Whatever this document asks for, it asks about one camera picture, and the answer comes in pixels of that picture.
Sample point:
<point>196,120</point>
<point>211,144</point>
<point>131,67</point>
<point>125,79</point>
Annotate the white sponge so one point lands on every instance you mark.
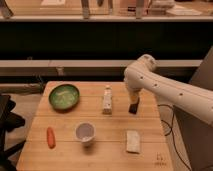
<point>133,141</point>

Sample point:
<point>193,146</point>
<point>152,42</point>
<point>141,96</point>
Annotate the green bowl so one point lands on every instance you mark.
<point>64,97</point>

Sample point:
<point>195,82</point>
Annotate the orange carrot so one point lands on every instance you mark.
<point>50,138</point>

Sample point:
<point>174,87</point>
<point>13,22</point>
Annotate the black chair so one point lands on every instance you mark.
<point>8,122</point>

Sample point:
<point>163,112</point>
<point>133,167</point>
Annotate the white bottle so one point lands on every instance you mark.
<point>107,100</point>

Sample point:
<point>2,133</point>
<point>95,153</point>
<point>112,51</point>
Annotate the white cup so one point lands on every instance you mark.
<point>85,134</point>

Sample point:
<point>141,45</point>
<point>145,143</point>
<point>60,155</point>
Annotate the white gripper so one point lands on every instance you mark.
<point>134,95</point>

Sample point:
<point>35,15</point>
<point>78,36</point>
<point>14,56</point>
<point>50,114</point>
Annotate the black rectangular block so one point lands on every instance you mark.
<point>133,108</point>

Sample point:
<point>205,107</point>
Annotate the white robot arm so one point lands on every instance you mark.
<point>194,100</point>

